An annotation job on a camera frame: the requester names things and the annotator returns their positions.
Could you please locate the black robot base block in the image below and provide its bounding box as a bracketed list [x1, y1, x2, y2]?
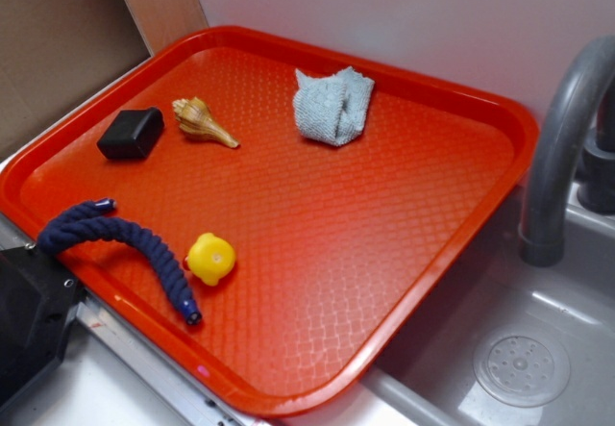
[1, 246, 83, 412]

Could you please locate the yellow rubber duck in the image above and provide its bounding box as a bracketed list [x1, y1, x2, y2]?
[184, 233, 236, 287]

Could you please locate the red plastic serving tray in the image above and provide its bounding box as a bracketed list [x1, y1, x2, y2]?
[1, 27, 538, 418]

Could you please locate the light blue crumpled cloth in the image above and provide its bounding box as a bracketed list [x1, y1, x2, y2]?
[292, 67, 375, 147]

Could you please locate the tan spiral seashell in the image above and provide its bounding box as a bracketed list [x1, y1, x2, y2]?
[172, 97, 240, 149]

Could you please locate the black rectangular block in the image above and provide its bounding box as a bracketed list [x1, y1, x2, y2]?
[96, 108, 164, 160]

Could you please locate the grey curved faucet spout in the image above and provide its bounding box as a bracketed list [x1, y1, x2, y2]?
[519, 35, 614, 266]

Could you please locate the light wooden board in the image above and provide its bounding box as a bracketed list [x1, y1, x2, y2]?
[124, 0, 209, 55]

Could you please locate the grey plastic sink basin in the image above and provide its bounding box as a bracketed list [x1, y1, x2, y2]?
[363, 192, 614, 425]

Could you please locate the round sink drain strainer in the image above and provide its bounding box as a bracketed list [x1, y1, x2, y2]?
[473, 327, 571, 408]

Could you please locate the brown cardboard panel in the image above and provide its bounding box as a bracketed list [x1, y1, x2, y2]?
[1, 0, 149, 158]

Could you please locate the navy blue twisted rope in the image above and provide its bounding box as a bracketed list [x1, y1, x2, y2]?
[37, 197, 204, 327]

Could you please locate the dark grey faucet handle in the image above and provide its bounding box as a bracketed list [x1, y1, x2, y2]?
[578, 82, 614, 214]

